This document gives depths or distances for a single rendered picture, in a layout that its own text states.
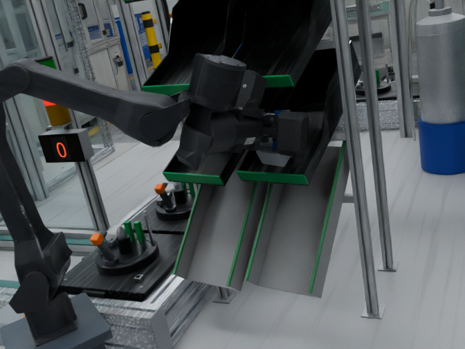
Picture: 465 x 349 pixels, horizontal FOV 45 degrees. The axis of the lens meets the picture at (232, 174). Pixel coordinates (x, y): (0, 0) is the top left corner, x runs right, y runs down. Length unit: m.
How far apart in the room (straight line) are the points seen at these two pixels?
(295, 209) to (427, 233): 0.47
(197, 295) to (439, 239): 0.57
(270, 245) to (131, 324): 0.30
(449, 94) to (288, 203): 0.75
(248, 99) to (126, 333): 0.56
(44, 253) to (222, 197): 0.41
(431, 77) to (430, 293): 0.68
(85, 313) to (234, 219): 0.33
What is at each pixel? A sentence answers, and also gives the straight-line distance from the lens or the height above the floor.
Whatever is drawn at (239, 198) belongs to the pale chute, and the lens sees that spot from 1.10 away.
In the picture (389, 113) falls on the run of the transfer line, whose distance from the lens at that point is 2.17.
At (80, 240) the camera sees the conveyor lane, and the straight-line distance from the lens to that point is 1.52.
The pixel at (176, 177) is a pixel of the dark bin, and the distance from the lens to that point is 1.02.
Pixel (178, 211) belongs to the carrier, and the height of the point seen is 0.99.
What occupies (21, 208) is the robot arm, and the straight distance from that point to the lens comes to 0.84.
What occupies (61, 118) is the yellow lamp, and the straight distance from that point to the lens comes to 1.38.
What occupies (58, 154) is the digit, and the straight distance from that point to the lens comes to 1.41.
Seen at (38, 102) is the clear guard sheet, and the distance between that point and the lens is 1.48.
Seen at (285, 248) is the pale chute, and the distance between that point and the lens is 1.03.
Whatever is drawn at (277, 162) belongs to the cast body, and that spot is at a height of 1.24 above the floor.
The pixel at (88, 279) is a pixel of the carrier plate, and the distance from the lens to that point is 1.26.
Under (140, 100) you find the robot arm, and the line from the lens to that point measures 0.74.
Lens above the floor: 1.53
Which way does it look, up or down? 20 degrees down
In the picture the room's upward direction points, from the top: 11 degrees counter-clockwise
